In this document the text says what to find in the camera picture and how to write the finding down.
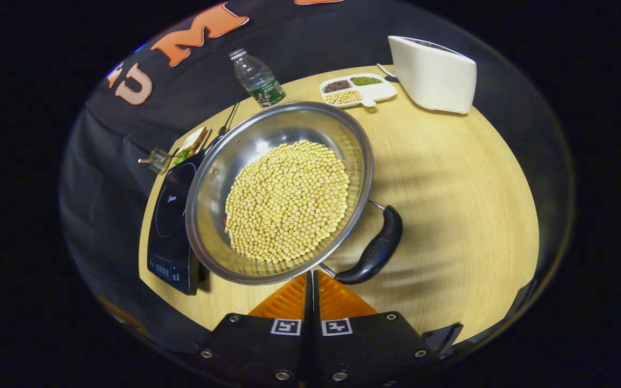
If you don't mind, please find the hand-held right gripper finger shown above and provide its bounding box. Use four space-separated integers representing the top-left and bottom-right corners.
313 269 436 387
195 271 314 387

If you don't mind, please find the black induction cooktop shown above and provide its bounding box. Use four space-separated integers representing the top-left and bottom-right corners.
147 135 225 296

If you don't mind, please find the stainless steel pot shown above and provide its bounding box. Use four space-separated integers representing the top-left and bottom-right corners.
185 101 404 286

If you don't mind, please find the pile of soybeans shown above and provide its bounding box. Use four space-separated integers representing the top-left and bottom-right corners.
224 140 351 265

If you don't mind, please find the small glass jar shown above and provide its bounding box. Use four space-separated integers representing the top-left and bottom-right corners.
138 147 172 175

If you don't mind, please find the small pile of pale beans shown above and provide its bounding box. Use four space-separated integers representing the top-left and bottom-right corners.
325 90 363 105

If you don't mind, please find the white divided plate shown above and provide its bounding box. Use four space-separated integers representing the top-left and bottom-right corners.
320 73 398 108

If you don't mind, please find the clear plastic water bottle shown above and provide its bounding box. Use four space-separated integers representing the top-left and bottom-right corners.
229 48 286 107

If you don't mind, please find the white toaster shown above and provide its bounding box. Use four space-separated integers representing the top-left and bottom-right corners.
388 36 477 114

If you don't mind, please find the black backdrop cloth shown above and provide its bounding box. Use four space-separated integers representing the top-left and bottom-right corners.
58 0 575 356

